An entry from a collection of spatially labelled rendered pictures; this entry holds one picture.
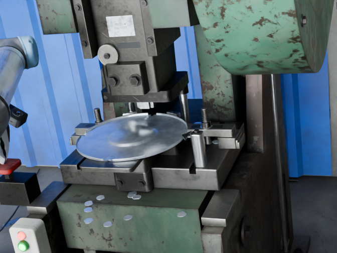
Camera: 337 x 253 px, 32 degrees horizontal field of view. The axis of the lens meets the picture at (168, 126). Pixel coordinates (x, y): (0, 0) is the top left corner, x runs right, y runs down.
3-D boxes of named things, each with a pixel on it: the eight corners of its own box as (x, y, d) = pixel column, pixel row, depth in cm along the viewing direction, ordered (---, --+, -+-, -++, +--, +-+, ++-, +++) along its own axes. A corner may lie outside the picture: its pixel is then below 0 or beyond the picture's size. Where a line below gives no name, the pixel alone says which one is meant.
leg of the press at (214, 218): (266, 444, 153) (232, 124, 119) (223, 434, 157) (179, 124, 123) (310, 242, 232) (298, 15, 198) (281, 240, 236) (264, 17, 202)
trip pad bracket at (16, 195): (40, 243, 160) (23, 179, 152) (10, 240, 163) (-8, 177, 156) (51, 231, 165) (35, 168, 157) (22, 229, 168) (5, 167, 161)
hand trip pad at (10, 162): (14, 195, 155) (8, 169, 152) (-4, 194, 157) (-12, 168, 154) (29, 182, 161) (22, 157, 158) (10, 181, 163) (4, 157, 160)
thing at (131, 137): (106, 115, 169) (106, 112, 169) (201, 115, 159) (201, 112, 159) (55, 160, 145) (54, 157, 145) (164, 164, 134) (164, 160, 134)
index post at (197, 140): (205, 167, 147) (200, 132, 143) (193, 167, 148) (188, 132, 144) (208, 162, 149) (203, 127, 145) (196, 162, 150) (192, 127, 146)
